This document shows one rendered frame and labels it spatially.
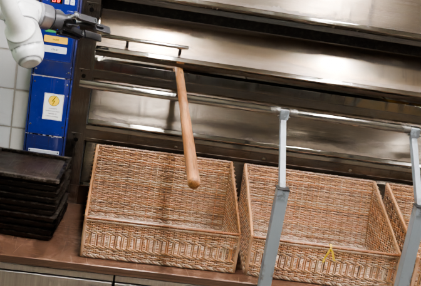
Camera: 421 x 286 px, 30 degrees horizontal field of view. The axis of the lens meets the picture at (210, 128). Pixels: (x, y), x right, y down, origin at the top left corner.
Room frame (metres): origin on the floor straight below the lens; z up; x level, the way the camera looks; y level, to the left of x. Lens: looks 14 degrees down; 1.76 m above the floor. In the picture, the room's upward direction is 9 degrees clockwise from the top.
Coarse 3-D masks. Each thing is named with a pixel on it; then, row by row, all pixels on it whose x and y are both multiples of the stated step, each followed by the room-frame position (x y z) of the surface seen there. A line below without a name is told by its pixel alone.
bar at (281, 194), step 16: (80, 80) 2.63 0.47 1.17; (160, 96) 2.65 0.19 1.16; (176, 96) 2.66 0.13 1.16; (192, 96) 2.67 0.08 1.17; (256, 112) 2.70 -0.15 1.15; (272, 112) 2.69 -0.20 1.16; (288, 112) 2.69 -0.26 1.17; (304, 112) 2.71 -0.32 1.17; (384, 128) 2.74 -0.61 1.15; (400, 128) 2.74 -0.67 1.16; (416, 128) 2.75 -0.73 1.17; (416, 144) 2.73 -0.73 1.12; (416, 160) 2.68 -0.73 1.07; (416, 176) 2.63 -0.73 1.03; (288, 192) 2.48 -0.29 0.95; (416, 192) 2.59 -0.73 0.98; (272, 208) 2.50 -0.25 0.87; (416, 208) 2.53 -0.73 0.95; (272, 224) 2.47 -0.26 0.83; (416, 224) 2.53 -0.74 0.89; (272, 240) 2.47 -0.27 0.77; (416, 240) 2.53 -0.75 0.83; (272, 256) 2.47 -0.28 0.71; (416, 256) 2.53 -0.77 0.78; (272, 272) 2.48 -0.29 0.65; (400, 272) 2.53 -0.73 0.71
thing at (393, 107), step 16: (96, 64) 3.00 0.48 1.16; (112, 64) 3.00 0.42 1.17; (128, 64) 3.01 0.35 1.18; (144, 64) 3.06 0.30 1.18; (192, 80) 3.04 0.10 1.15; (208, 80) 3.04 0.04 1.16; (224, 80) 3.05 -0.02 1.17; (240, 80) 3.06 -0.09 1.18; (288, 96) 3.08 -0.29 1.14; (304, 96) 3.09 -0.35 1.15; (320, 96) 3.09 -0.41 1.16; (336, 96) 3.10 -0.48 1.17; (352, 96) 3.11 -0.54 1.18; (368, 96) 3.17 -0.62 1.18; (400, 112) 3.13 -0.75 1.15; (416, 112) 3.14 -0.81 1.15
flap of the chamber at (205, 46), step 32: (128, 32) 2.99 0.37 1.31; (160, 32) 3.01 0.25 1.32; (192, 32) 3.04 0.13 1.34; (224, 32) 3.07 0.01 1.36; (256, 32) 3.10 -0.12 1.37; (256, 64) 3.00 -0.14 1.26; (288, 64) 3.03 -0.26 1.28; (320, 64) 3.06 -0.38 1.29; (352, 64) 3.09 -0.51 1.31; (384, 64) 3.11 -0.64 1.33; (416, 64) 3.14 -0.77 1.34; (384, 96) 3.04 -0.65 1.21
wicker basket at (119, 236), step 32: (96, 160) 2.87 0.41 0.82; (128, 160) 2.97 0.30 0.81; (224, 160) 3.03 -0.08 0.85; (96, 192) 2.92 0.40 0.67; (128, 192) 2.94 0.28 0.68; (160, 192) 2.96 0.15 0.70; (224, 192) 3.00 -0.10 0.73; (96, 224) 2.51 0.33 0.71; (128, 224) 2.52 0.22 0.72; (160, 224) 2.54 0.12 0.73; (192, 224) 2.94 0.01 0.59; (224, 224) 2.92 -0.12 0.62; (96, 256) 2.51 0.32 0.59; (128, 256) 2.55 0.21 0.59; (160, 256) 2.54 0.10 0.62; (192, 256) 2.56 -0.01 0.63; (224, 256) 2.57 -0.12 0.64
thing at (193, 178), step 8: (176, 72) 2.90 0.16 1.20; (176, 80) 2.79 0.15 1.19; (184, 80) 2.79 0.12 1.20; (184, 88) 2.62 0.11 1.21; (184, 96) 2.49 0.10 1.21; (184, 104) 2.38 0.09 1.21; (184, 112) 2.28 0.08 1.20; (184, 120) 2.19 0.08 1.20; (184, 128) 2.11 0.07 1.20; (184, 136) 2.03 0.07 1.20; (192, 136) 2.04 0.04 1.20; (184, 144) 1.97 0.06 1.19; (192, 144) 1.96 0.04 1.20; (184, 152) 1.91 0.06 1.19; (192, 152) 1.89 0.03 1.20; (192, 160) 1.82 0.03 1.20; (192, 168) 1.76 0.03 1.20; (192, 176) 1.70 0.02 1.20; (192, 184) 1.69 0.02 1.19
